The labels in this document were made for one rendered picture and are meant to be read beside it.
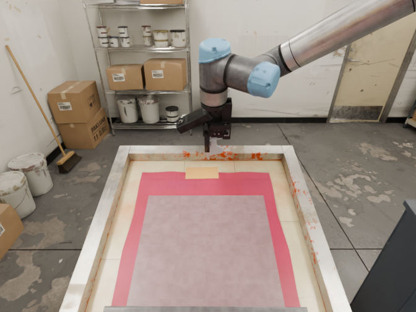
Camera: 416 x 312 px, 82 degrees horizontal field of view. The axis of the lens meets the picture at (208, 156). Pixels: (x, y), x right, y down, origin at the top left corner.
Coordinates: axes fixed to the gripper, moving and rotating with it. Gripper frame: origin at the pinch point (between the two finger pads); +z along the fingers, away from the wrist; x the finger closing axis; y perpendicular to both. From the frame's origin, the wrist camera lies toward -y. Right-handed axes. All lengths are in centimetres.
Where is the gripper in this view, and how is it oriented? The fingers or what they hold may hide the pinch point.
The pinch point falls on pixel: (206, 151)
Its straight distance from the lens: 79.9
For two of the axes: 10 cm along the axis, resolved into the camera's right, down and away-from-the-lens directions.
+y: 10.0, -0.1, 0.0
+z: 0.0, 6.9, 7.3
